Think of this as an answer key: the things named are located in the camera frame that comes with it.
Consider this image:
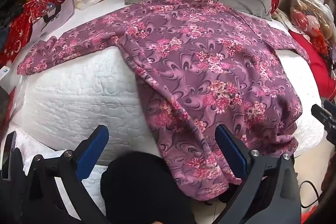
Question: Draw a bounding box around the white quilted bedspread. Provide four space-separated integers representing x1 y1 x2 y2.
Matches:
0 0 326 224

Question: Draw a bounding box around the plush toy in plastic bag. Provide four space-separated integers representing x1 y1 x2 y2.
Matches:
288 0 334 39

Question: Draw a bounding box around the person's right hand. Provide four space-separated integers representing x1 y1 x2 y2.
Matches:
321 169 336 194

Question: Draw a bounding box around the black cable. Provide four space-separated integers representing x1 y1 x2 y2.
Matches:
300 180 321 209

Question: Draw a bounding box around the dark clothes pile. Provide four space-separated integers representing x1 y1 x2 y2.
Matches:
0 0 25 29

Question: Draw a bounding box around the white card with blue label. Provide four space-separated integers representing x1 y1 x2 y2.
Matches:
0 65 13 81

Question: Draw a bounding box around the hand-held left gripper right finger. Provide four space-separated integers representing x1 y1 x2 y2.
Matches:
215 124 301 224

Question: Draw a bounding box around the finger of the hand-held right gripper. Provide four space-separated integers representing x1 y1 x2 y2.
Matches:
311 100 336 140

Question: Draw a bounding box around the plain red cloth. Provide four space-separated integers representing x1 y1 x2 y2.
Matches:
288 29 336 100

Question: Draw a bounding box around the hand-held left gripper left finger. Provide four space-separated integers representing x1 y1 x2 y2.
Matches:
22 124 109 224

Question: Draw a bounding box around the purple floral long-sleeve top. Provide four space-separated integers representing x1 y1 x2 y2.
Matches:
17 0 311 201

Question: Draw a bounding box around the black cloth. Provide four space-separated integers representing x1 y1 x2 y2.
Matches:
100 151 201 224

